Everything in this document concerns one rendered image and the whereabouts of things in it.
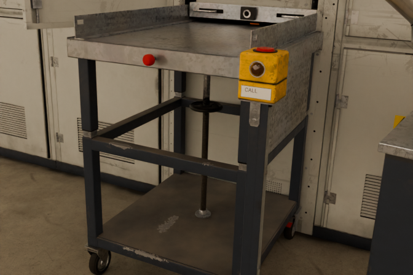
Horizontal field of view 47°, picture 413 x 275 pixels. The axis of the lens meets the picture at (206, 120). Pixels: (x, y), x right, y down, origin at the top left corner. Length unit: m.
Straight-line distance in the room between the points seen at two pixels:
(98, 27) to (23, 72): 1.14
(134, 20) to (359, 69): 0.83
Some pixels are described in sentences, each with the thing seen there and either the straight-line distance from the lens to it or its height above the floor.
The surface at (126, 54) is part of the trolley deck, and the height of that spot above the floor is 0.82.
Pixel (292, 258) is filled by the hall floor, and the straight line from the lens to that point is 1.93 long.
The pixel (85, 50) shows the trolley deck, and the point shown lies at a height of 0.82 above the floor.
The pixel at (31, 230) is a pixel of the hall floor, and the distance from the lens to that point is 2.14.
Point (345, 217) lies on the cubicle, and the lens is 1.99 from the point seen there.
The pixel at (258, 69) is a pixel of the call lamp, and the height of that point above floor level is 0.87.
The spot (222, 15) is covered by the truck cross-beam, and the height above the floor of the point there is 0.88.
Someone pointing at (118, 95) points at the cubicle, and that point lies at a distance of 2.25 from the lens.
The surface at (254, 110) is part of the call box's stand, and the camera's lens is 0.98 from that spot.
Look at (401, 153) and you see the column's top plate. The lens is 0.95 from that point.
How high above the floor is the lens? 1.05
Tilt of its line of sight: 18 degrees down
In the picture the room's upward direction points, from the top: 2 degrees clockwise
